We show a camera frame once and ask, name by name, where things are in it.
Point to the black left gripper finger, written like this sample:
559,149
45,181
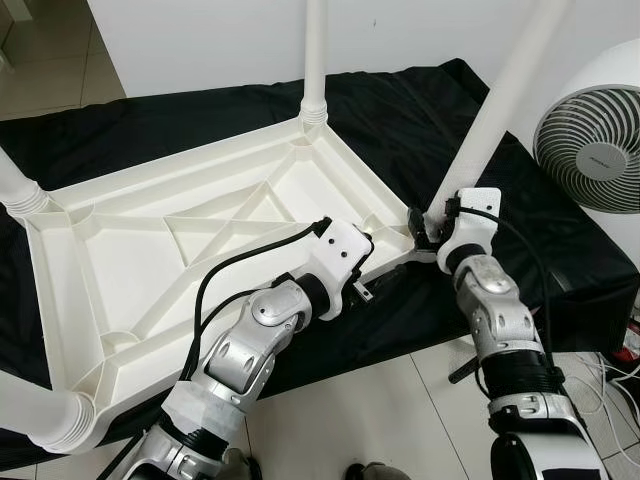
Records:
388,281
368,240

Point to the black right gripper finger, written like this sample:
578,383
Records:
417,225

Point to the white plastic table leg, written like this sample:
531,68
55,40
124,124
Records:
500,100
15,185
315,50
40,410

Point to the white plastic table top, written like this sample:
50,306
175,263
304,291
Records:
130,260

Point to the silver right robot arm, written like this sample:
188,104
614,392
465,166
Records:
500,320

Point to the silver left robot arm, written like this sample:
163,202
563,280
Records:
240,350

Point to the black tablecloth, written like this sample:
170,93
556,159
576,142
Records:
560,260

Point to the white round fan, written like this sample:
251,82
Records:
595,150

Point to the grey right robot foot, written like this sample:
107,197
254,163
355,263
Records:
375,472

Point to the grey robot foot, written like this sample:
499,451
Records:
375,472
235,467

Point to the grey left robot foot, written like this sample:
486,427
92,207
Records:
235,467

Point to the red floor device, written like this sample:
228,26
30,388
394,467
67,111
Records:
628,345

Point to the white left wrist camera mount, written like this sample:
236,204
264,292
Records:
340,250

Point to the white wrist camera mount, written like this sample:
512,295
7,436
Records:
470,215
340,250

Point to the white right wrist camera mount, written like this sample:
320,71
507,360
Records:
470,215

